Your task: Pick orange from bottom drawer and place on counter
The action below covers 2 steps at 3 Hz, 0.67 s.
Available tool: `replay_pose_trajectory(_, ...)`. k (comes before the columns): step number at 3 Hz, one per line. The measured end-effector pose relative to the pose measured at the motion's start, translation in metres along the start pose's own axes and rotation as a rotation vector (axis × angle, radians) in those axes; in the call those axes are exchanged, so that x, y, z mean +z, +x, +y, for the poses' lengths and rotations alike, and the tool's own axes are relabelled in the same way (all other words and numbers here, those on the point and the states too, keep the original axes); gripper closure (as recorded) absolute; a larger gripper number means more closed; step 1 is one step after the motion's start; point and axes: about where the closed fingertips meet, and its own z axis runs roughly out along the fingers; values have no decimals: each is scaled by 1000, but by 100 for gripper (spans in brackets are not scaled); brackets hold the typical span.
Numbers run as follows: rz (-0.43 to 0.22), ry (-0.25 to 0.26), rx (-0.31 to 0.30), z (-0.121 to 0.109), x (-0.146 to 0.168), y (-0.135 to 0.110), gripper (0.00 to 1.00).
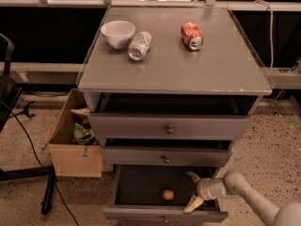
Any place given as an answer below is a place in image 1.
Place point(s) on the grey drawer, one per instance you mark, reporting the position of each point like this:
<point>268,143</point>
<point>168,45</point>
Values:
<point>137,195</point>
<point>167,152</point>
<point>151,116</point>

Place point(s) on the cardboard box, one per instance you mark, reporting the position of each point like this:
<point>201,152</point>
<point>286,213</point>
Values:
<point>70,159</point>

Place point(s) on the orange soda can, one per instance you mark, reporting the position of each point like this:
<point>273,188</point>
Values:
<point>192,35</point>

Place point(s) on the grey top drawer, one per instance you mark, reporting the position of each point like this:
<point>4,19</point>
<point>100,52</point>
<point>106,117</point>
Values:
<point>151,116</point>

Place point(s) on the grey middle drawer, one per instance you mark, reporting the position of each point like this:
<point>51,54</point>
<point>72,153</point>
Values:
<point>167,152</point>

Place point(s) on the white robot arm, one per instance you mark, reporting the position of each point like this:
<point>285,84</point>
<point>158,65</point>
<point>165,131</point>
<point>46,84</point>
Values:
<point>234,183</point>

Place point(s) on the white ceramic bowl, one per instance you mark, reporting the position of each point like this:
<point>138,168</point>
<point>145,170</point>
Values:
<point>118,33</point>

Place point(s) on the grey drawer cabinet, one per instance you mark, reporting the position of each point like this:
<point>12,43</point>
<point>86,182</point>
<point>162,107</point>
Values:
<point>223,65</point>

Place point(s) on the white green soda can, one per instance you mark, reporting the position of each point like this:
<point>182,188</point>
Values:
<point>140,45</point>

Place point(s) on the grey bottom drawer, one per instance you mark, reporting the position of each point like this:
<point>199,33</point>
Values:
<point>137,195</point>

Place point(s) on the orange fruit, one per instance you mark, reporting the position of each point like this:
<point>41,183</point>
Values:
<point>168,194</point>

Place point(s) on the green snack bag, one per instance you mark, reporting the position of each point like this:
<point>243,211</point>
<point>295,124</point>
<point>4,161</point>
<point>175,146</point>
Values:
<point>82,135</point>

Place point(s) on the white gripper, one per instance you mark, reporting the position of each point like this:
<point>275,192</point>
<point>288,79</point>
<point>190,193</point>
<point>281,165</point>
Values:
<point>205,188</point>

